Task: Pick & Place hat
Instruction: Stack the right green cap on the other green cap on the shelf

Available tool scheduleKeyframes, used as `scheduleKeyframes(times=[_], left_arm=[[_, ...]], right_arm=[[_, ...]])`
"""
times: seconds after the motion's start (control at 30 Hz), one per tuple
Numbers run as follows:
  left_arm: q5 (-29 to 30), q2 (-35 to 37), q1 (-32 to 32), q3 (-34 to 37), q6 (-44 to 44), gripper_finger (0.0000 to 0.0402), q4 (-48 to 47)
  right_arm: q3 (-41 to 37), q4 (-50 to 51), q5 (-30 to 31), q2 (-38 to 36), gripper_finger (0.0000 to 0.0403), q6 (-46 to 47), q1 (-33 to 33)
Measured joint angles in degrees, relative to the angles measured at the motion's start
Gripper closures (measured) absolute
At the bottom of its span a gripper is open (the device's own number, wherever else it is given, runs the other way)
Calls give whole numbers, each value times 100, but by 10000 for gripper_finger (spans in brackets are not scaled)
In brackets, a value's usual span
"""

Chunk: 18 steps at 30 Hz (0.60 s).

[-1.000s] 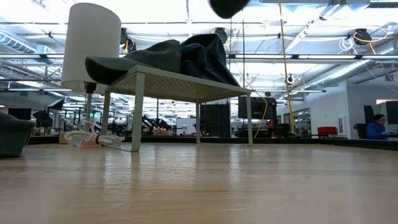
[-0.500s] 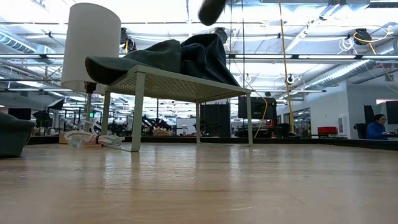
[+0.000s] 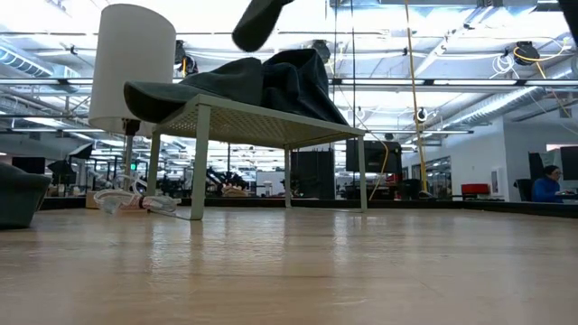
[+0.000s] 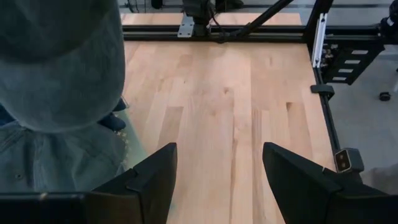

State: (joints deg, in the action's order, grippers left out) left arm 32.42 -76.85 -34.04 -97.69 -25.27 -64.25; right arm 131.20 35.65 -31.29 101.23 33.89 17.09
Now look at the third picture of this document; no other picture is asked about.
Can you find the person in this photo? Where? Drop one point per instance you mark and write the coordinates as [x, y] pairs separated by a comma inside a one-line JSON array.
[[545, 189]]

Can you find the black upright panel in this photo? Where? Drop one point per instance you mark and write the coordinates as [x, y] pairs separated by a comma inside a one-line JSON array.
[[311, 173]]

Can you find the pale green perforated metal shelf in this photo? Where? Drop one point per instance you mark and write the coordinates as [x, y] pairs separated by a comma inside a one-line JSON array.
[[253, 122]]

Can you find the black background robot arm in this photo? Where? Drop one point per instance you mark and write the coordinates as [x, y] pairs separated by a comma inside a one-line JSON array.
[[228, 180]]

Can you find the black monitor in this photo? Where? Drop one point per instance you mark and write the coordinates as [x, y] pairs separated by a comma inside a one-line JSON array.
[[570, 162], [372, 155], [28, 165]]

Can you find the black bin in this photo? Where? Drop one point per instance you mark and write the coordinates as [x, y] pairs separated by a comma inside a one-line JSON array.
[[411, 189]]

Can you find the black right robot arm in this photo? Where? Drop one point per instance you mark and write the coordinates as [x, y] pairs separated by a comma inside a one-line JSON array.
[[570, 20]]

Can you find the small cardboard box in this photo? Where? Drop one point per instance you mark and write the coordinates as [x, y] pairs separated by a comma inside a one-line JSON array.
[[92, 199]]

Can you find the red box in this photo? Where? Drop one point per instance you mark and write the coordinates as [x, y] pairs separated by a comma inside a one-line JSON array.
[[475, 189]]

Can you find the white cylindrical lamp shade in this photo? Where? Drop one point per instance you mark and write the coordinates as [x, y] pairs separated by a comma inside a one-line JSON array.
[[135, 45]]

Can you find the black office chair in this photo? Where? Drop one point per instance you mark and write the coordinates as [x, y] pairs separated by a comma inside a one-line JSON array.
[[524, 189]]

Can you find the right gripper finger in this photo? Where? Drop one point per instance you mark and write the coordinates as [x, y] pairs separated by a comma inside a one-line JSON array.
[[257, 27]]

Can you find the black aluminium table frame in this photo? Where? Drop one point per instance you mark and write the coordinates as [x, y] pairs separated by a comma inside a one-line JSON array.
[[406, 203]]

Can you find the silver ventilation duct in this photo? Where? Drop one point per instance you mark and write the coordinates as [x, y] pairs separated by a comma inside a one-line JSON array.
[[496, 106]]

